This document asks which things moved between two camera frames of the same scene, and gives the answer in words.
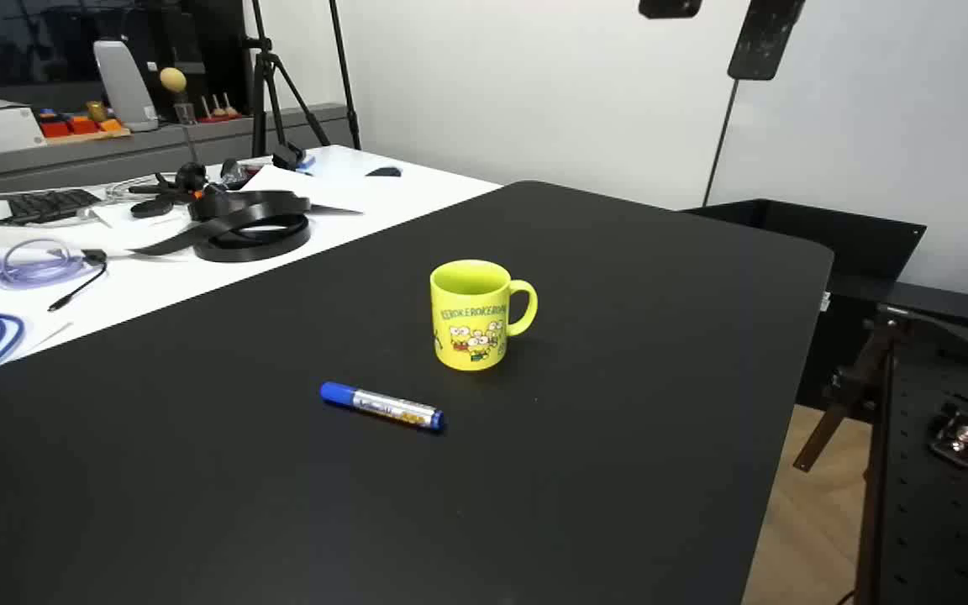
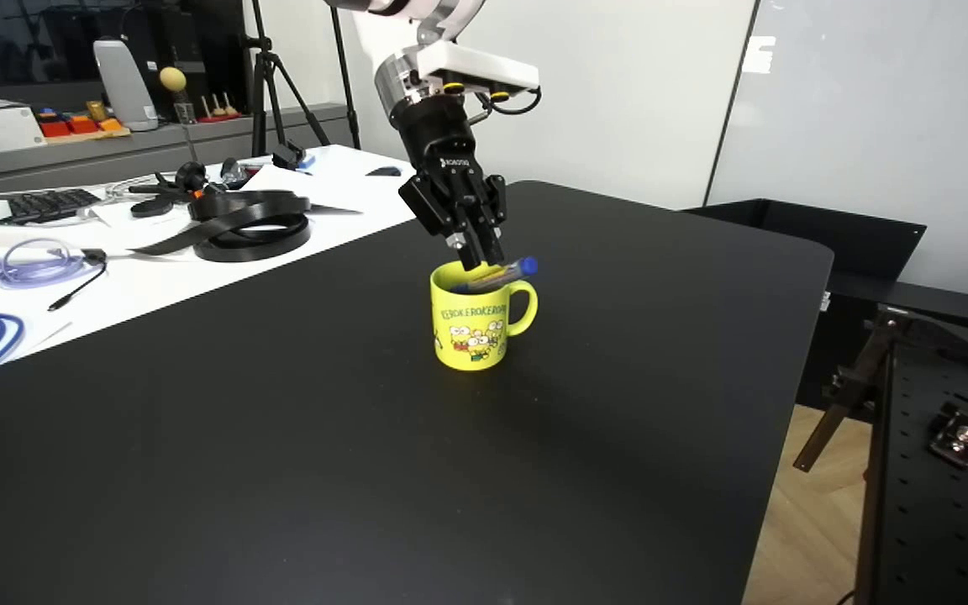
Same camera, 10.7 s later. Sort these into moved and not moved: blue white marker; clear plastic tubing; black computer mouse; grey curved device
Moved: blue white marker
Not moved: black computer mouse; grey curved device; clear plastic tubing
